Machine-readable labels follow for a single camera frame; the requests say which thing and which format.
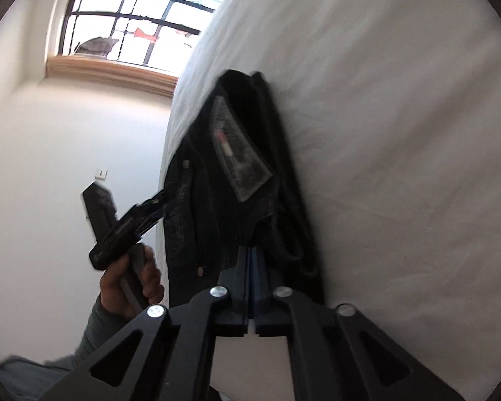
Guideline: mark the person's left hand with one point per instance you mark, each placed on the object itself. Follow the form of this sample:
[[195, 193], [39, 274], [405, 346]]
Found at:
[[116, 296]]

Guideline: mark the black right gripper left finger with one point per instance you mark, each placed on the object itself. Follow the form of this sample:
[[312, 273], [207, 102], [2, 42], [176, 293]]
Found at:
[[164, 353]]

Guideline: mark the white bed sheet mattress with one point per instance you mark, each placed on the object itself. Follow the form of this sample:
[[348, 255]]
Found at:
[[392, 109]]

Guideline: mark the black pants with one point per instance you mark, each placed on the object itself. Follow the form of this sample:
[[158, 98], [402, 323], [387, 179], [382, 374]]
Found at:
[[235, 185]]

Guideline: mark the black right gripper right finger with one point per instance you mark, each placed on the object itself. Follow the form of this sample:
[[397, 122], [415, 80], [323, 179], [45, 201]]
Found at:
[[337, 354]]

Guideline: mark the white wall socket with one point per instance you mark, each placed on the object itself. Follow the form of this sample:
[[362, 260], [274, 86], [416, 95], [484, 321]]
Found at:
[[101, 174]]

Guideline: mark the black framed window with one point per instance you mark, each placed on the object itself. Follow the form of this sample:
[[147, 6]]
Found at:
[[156, 34]]

